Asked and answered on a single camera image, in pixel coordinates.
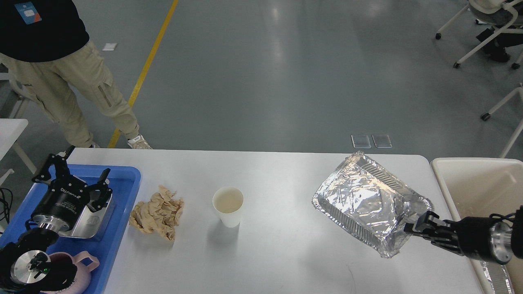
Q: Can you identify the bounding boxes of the beige plastic bin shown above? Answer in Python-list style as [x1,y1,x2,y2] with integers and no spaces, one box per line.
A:
[431,158,523,294]

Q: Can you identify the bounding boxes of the blue plastic tray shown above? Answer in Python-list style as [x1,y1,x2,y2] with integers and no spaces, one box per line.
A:
[0,166,141,294]

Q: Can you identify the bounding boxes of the aluminium foil tray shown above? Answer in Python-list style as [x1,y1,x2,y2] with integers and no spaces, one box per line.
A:
[312,151,434,258]

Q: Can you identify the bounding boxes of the floor socket plate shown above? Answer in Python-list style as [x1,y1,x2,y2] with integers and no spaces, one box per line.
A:
[351,134,393,149]

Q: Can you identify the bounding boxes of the pink mug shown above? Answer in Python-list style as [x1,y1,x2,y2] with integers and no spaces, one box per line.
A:
[41,251,100,294]

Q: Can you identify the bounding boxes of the crumpled brown paper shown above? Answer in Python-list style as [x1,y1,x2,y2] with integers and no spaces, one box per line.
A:
[128,185,185,241]

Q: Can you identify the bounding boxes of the white paper cup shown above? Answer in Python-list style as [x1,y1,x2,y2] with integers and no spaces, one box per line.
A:
[212,187,244,228]

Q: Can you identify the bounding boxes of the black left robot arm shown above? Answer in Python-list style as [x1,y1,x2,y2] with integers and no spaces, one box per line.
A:
[1,146,112,294]

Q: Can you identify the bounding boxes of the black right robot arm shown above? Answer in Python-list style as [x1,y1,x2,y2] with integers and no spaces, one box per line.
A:
[404,208,523,265]

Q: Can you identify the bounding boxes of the foil trash in bin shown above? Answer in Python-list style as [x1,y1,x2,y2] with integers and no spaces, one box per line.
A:
[476,262,514,294]

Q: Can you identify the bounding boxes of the white chair left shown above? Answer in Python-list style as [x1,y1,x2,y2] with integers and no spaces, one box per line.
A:
[0,69,29,118]

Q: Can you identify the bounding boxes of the small steel tray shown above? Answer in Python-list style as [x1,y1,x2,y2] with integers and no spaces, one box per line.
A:
[58,195,115,241]

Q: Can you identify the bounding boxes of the person in beige trousers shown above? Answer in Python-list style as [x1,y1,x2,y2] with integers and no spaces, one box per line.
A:
[0,0,151,149]

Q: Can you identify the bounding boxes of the white side table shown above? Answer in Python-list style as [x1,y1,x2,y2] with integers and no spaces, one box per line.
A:
[0,118,37,174]

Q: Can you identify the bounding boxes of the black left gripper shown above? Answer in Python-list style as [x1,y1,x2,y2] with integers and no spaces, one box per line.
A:
[31,145,112,232]

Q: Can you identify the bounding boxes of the white office chair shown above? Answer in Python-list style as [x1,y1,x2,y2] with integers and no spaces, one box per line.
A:
[435,0,522,68]

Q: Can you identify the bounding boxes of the white chair leg right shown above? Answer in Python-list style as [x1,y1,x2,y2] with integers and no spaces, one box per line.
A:
[481,84,523,160]

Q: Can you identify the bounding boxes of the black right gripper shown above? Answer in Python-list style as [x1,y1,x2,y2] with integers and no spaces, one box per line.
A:
[404,210,513,265]

